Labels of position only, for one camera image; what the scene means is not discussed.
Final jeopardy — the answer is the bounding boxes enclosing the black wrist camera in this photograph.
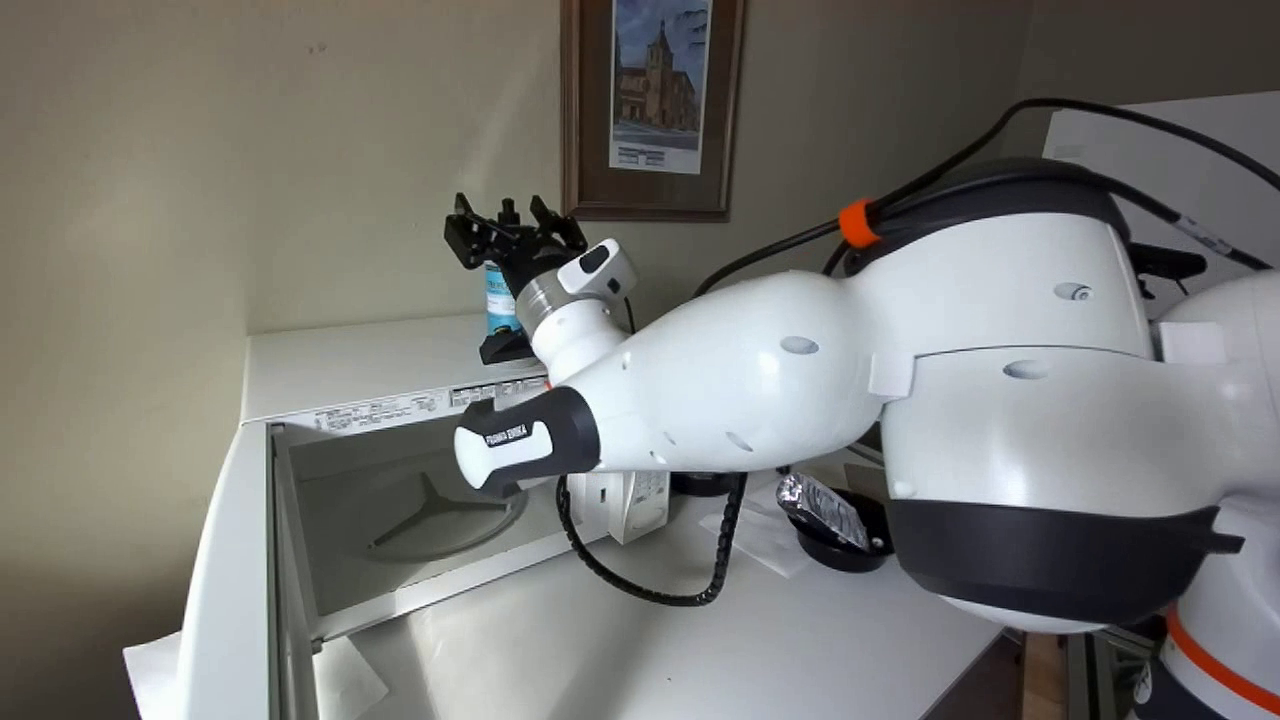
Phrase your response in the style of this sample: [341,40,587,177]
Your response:
[476,325,541,369]

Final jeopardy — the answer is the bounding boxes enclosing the orange cable tie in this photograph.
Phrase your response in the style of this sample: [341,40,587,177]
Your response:
[833,194,888,258]

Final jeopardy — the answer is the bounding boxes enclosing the white printed snack packet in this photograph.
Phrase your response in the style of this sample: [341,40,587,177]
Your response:
[777,467,872,544]

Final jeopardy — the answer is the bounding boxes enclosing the black bowl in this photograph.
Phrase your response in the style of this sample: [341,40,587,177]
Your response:
[770,464,895,577]

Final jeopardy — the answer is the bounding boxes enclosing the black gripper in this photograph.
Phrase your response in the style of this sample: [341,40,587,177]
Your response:
[440,189,590,293]

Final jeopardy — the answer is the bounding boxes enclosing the blue label plastic bottle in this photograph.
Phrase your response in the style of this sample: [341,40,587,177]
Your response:
[476,261,522,339]

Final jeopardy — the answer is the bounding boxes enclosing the brown framed building picture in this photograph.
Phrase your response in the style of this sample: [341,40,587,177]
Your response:
[555,0,752,225]

